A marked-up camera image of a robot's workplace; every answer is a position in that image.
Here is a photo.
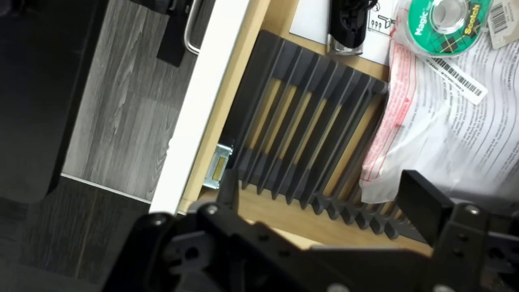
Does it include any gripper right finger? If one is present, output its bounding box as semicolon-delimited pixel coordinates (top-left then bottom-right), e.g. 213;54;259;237
395;170;519;292

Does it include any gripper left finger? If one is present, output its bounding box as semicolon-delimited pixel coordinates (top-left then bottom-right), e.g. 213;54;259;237
101;168;311;292

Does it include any white front wooden drawer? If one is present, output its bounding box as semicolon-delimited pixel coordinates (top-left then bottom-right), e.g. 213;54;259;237
149;0;519;260

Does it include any green roll of tape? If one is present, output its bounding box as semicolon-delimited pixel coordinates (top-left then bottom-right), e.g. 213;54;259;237
405;0;493;58

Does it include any black and silver object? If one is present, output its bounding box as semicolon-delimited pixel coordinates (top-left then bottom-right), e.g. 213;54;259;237
326;0;378;56

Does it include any clear plastic bag with papers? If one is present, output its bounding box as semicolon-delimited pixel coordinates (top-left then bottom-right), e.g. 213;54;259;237
358;0;519;204

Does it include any grey slotted divider rack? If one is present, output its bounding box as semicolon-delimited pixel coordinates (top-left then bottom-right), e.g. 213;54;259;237
221;30;427;245

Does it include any white barcode tag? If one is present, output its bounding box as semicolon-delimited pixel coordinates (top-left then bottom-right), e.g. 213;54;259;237
486;0;519;50

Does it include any white printed paper sheet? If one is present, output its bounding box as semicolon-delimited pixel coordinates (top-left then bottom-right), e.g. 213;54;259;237
289;0;402;66

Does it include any silver drawer handle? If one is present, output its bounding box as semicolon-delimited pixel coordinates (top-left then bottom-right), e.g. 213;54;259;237
184;0;204;56

